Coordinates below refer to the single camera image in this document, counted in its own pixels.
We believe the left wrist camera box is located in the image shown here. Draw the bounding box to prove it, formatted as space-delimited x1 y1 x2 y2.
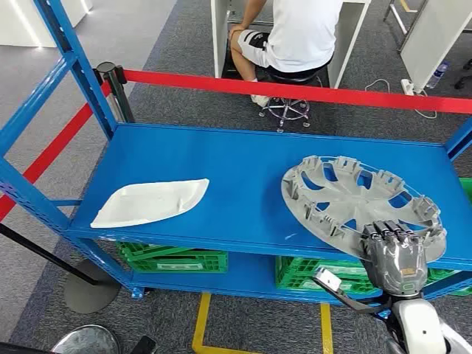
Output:
128 336 159 354

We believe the clear water bottle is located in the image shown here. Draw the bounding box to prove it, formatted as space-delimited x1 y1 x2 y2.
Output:
426 59 450 90

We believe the round steel stanchion base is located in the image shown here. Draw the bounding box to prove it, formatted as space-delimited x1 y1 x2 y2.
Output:
51 324 121 354

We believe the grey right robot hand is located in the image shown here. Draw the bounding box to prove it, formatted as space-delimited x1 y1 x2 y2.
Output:
361 221 429 298

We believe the black stool chrome base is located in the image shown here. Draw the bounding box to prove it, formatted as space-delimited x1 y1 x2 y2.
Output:
258 58 335 133

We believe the blue metal shelf rack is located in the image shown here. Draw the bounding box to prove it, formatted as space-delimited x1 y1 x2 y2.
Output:
0 0 472 306

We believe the black stanchion round base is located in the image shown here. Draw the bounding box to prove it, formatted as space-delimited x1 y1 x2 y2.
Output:
0 222 122 315

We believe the grey plastic wheel hubcap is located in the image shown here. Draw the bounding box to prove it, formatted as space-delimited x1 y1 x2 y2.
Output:
280 155 448 265

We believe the white cable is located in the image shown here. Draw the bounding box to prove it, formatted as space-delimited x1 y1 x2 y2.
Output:
365 77 437 121

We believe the white plastic cover part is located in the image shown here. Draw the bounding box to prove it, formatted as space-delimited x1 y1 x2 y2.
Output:
90 178 211 229

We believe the black office chair base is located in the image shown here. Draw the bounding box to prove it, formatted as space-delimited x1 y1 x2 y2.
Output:
454 58 472 91

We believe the person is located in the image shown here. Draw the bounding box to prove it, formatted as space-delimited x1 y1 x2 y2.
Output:
227 0 344 108

